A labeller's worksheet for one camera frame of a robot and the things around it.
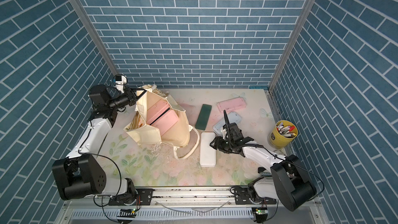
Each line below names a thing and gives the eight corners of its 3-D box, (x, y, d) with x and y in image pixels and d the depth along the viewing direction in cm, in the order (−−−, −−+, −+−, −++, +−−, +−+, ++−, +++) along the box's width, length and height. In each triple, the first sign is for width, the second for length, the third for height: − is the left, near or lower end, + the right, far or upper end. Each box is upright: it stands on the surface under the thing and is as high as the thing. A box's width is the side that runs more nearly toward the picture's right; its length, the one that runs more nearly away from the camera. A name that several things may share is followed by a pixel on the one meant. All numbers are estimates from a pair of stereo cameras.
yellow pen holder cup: (265, 145, 94) (274, 133, 82) (272, 130, 100) (281, 117, 89) (281, 155, 90) (293, 143, 78) (288, 138, 97) (299, 125, 85)
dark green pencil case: (195, 128, 100) (195, 126, 98) (202, 105, 113) (202, 103, 111) (205, 130, 99) (205, 128, 97) (211, 107, 112) (211, 105, 110)
